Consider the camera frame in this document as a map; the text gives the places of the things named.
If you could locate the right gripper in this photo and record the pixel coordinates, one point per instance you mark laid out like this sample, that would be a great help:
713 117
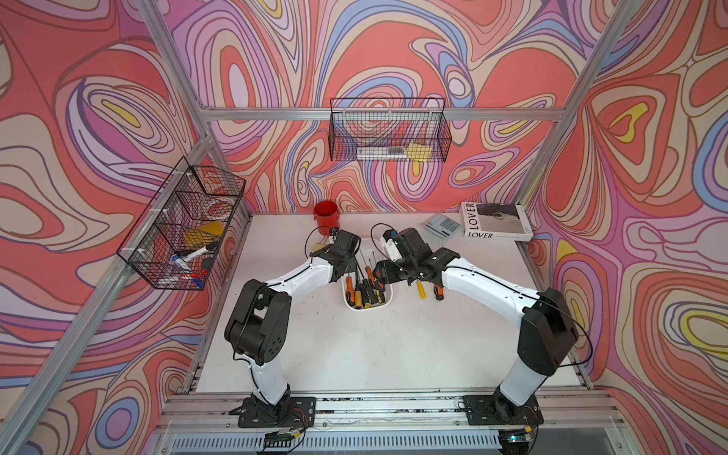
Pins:
385 270

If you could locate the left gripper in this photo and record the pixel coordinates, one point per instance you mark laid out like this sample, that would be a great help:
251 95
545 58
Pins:
351 266

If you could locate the white plastic storage box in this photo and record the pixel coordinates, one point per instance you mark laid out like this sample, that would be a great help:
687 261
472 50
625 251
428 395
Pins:
366 257

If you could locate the orange screwdriver black grip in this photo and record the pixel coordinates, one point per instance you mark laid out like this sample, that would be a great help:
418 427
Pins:
439 292

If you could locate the black yellow screwdriver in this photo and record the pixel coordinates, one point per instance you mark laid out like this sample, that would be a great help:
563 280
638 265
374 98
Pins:
373 288

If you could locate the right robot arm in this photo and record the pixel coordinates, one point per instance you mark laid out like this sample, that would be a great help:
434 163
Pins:
547 329

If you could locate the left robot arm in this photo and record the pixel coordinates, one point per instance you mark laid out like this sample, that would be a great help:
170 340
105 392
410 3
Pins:
258 325

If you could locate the orange screwdriver in box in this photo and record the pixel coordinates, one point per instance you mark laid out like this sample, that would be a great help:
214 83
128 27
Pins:
349 290

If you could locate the grey calculator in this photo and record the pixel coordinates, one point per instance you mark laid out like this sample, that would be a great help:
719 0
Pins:
443 226

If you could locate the red metal cup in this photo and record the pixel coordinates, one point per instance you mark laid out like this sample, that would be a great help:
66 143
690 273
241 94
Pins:
326 214

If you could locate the white Lover book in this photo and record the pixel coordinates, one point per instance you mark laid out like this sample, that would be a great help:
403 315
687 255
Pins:
495 222

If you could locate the yellow sponge in basket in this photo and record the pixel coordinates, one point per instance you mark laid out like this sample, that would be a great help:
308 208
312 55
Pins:
419 152

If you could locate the yellow item left basket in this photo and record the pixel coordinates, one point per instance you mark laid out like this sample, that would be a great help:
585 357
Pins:
204 234

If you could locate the white marker left basket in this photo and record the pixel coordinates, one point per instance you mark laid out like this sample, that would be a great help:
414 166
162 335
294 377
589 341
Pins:
184 258

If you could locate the black wire basket back wall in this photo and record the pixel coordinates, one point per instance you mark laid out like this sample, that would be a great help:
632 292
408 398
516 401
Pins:
381 128

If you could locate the black wire basket wall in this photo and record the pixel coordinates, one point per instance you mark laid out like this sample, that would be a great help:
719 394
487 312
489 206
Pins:
191 195
381 128

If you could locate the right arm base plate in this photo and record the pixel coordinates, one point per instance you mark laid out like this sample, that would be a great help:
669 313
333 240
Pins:
494 410

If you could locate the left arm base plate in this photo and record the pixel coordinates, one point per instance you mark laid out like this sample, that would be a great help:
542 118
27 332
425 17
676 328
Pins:
291 412

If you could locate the black wire basket left wall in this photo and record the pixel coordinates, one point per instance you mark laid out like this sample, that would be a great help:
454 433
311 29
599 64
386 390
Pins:
191 195

